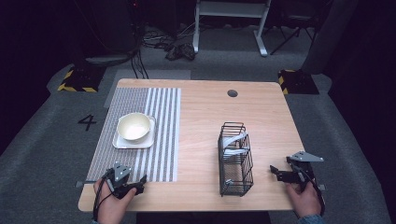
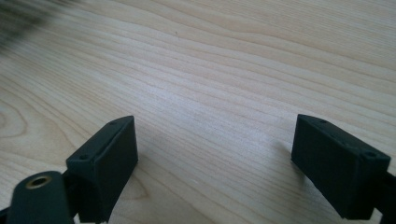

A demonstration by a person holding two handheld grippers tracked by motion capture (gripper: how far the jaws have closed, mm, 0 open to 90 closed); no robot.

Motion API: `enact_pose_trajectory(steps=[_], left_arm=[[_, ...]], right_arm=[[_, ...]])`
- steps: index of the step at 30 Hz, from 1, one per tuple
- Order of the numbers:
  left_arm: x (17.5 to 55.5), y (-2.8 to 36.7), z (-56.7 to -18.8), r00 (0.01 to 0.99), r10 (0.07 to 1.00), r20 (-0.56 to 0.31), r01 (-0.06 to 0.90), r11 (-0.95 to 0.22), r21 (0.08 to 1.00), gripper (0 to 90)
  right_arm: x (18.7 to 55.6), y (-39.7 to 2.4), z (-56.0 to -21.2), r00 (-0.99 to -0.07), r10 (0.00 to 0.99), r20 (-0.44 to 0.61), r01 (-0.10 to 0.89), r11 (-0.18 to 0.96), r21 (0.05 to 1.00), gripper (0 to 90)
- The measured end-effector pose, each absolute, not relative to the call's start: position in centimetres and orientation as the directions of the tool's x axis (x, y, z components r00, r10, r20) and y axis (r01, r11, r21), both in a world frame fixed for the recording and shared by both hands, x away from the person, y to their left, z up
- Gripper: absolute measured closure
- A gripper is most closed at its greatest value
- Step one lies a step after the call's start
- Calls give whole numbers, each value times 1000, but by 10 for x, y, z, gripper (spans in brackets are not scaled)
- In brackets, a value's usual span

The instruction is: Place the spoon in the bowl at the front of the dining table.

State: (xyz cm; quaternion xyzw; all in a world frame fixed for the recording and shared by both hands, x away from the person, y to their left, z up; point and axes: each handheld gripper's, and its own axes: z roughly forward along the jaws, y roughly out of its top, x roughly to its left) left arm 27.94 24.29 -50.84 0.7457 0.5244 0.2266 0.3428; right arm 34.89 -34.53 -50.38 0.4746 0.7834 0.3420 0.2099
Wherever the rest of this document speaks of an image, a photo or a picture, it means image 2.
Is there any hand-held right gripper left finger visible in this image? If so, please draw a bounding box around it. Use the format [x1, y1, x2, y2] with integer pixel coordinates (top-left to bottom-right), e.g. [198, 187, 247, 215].
[65, 115, 139, 224]

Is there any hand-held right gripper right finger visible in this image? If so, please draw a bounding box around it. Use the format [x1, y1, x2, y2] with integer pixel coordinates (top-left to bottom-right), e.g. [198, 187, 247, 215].
[290, 113, 392, 221]

